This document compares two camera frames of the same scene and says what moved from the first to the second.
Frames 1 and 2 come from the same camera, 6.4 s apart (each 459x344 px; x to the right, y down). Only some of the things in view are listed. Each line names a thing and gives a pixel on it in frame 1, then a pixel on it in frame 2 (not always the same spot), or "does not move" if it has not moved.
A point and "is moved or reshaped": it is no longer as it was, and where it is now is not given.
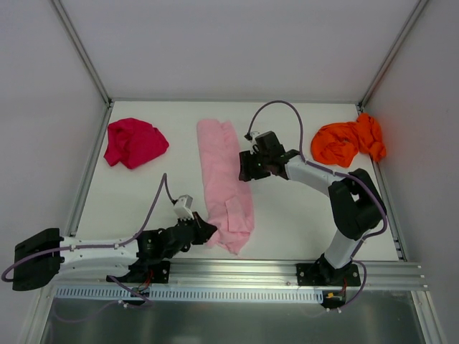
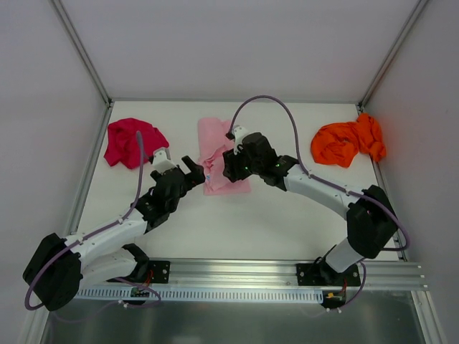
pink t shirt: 229,206 is moved or reshaped
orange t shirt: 338,143 does not move
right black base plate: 325,274 does not move
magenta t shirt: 132,142 does not move
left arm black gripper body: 198,230 to 183,175
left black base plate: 147,271 does not move
